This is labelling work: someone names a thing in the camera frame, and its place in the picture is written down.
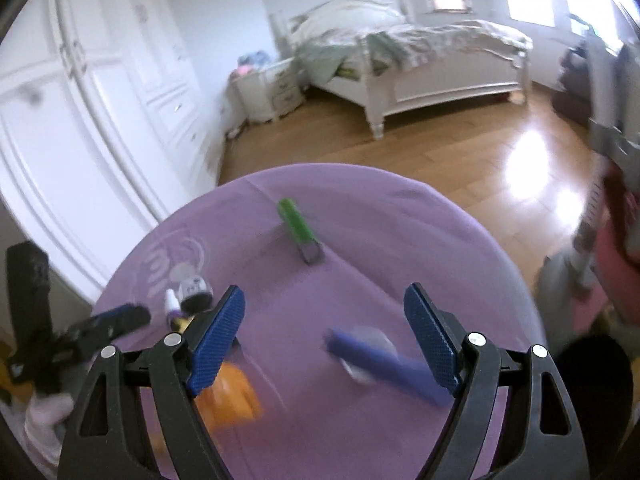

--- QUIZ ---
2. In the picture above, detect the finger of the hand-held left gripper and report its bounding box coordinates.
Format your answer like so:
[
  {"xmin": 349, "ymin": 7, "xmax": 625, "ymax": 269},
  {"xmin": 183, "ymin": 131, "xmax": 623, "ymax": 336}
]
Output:
[{"xmin": 60, "ymin": 302, "xmax": 152, "ymax": 357}]

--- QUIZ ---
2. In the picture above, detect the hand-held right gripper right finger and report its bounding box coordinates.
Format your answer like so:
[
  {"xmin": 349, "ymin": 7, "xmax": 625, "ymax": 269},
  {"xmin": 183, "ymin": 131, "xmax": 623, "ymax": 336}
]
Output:
[{"xmin": 404, "ymin": 282, "xmax": 591, "ymax": 480}]

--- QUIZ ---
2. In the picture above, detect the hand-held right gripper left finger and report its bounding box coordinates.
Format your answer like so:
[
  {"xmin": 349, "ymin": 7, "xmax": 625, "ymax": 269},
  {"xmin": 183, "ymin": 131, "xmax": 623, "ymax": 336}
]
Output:
[{"xmin": 57, "ymin": 285, "xmax": 246, "ymax": 480}]

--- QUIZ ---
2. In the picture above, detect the small dark jar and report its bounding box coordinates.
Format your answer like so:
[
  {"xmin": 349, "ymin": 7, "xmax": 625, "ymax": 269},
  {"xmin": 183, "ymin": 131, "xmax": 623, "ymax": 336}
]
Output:
[{"xmin": 177, "ymin": 275, "xmax": 215, "ymax": 314}]

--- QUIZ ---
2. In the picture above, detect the blue plastic tube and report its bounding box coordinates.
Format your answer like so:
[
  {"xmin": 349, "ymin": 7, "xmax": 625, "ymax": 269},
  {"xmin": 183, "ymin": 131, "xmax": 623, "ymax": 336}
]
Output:
[{"xmin": 325, "ymin": 329, "xmax": 451, "ymax": 407}]

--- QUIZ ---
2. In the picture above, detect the orange plastic piece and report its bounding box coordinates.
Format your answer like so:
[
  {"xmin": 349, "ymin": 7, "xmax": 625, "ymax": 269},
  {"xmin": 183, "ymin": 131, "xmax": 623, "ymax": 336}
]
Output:
[{"xmin": 150, "ymin": 360, "xmax": 264, "ymax": 461}]

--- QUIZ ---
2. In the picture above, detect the green marker pen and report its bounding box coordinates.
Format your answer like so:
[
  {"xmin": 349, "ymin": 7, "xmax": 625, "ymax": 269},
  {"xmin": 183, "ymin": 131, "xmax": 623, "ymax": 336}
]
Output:
[{"xmin": 277, "ymin": 199, "xmax": 326, "ymax": 266}]

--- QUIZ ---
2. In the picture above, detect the person's left hand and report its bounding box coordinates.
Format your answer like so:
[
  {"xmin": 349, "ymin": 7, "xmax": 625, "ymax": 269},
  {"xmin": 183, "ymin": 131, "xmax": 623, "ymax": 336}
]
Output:
[{"xmin": 24, "ymin": 391, "xmax": 76, "ymax": 433}]

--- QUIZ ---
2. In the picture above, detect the round purple-covered table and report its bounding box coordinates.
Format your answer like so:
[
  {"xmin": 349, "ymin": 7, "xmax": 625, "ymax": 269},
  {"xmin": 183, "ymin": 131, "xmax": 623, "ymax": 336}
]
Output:
[{"xmin": 92, "ymin": 162, "xmax": 548, "ymax": 480}]

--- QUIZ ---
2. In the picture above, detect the white wardrobe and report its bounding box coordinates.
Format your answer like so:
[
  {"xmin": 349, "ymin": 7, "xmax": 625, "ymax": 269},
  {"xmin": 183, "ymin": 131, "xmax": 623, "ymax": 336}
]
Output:
[{"xmin": 0, "ymin": 0, "xmax": 227, "ymax": 307}]

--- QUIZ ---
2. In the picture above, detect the white nightstand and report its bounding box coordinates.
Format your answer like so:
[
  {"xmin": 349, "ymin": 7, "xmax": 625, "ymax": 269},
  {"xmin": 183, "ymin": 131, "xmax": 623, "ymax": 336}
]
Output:
[{"xmin": 229, "ymin": 57, "xmax": 306, "ymax": 125}]

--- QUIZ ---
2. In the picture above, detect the white bed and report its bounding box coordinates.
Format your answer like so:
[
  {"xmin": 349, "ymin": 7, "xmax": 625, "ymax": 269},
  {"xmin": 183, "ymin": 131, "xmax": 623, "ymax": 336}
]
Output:
[{"xmin": 285, "ymin": 0, "xmax": 534, "ymax": 141}]

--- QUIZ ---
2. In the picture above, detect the grey and pink study desk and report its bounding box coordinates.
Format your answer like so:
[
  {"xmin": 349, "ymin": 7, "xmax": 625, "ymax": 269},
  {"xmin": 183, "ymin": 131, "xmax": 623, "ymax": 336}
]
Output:
[{"xmin": 534, "ymin": 10, "xmax": 640, "ymax": 341}]

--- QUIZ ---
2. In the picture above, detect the dark brown sofa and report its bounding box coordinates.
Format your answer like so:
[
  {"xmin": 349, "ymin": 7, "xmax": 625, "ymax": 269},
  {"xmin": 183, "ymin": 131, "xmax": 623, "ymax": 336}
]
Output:
[{"xmin": 551, "ymin": 46, "xmax": 602, "ymax": 127}]

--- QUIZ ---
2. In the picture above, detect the pale green blanket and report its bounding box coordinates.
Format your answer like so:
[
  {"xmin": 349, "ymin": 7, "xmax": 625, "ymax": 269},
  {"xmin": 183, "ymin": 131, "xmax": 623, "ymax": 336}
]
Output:
[{"xmin": 292, "ymin": 10, "xmax": 534, "ymax": 79}]

